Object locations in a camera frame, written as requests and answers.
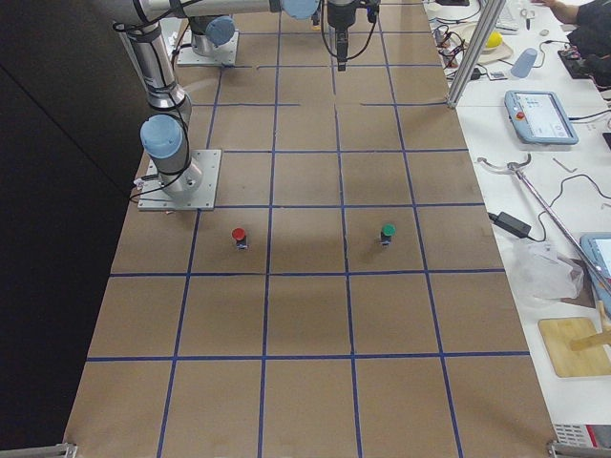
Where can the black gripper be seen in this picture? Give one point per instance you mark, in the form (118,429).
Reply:
(340,16)

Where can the green push button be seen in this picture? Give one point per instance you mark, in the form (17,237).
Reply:
(387,233)

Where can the red push button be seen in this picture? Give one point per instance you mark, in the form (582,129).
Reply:
(239,235)

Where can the beige tray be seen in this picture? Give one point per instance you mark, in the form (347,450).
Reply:
(463,35)

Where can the yellow ball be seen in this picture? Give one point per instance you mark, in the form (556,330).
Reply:
(494,41)

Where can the blue plastic cup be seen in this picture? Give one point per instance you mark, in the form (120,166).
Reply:
(524,63)

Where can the upper teach pendant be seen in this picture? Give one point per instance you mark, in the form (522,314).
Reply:
(538,118)

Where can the teach pendant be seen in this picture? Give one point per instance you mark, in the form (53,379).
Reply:
(538,118)
(597,248)

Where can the metal reacher stick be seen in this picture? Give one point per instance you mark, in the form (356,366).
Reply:
(517,169)

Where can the black power adapter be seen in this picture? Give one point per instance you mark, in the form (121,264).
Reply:
(511,224)

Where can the clear plastic bag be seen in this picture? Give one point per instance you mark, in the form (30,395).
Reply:
(539,270)

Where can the lower teach pendant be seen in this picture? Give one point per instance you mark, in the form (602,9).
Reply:
(597,248)

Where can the wooden cutting board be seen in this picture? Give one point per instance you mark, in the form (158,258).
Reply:
(574,347)

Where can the aluminium frame post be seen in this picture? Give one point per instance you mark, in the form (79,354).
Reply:
(484,27)

